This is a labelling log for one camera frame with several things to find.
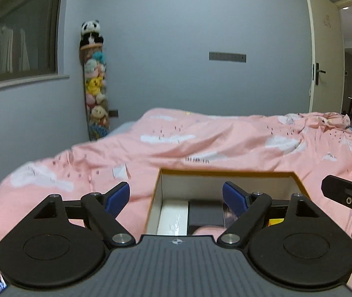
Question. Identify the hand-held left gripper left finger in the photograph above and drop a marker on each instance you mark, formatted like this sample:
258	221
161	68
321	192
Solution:
118	196

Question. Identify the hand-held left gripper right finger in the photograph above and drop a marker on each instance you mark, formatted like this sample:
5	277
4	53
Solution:
233	196

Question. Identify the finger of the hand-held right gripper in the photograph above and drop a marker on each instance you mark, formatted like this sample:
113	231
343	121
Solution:
333	187

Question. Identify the grey gift box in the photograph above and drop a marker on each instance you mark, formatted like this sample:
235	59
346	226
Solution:
205	213

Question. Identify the pink fabric pouch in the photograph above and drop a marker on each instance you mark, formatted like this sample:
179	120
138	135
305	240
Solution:
208	230

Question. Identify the orange cardboard box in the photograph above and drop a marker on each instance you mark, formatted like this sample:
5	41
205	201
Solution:
287	181

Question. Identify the yellow plastic item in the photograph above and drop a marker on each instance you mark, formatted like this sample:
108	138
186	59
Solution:
276	221

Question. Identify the white glasses case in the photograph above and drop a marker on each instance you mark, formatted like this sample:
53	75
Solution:
173	219

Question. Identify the hanging column of plush toys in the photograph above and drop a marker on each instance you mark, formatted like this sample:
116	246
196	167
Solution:
95	83

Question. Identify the white door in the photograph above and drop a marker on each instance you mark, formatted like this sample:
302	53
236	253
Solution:
324	37

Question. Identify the panda plush toy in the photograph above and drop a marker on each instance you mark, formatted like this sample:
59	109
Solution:
91	34

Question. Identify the window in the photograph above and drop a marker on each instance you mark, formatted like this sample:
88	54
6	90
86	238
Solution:
24	37

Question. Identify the wall socket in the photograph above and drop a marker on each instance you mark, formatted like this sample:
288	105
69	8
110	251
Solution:
113	113

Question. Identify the grey wall switch panel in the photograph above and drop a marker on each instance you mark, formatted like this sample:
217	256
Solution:
227	56

